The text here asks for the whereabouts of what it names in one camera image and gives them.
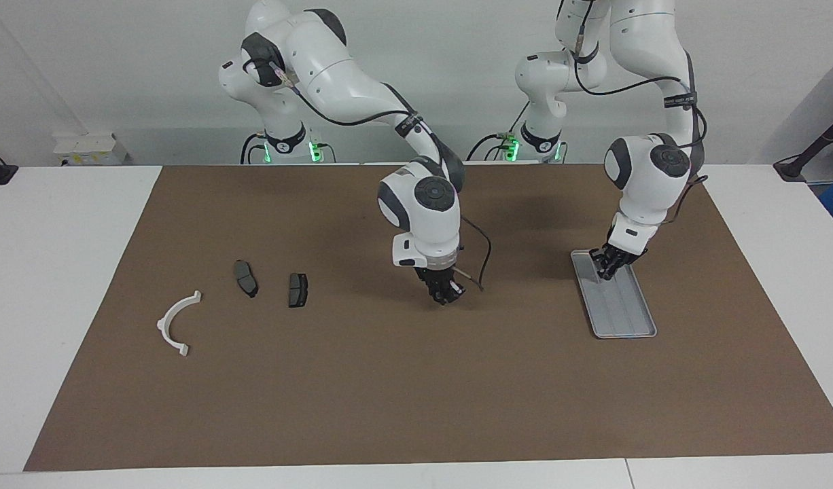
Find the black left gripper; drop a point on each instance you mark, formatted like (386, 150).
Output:
(620, 257)

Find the short dark brake pad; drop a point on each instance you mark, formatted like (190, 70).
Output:
(298, 291)

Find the white power strip box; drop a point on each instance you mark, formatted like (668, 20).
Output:
(90, 149)

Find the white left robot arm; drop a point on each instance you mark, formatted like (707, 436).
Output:
(647, 41)

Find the black slanted stand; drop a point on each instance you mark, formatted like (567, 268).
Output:
(814, 146)

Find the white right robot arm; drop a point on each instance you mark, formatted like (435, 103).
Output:
(335, 75)

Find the silver metal tray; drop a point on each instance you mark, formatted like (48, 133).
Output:
(627, 312)

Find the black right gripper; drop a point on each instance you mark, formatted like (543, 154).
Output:
(437, 275)

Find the long dark brake pad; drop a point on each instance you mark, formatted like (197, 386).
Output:
(246, 280)

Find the brown table mat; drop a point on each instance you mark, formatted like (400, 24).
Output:
(457, 394)

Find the white semicircular bracket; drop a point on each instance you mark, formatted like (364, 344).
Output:
(164, 327)

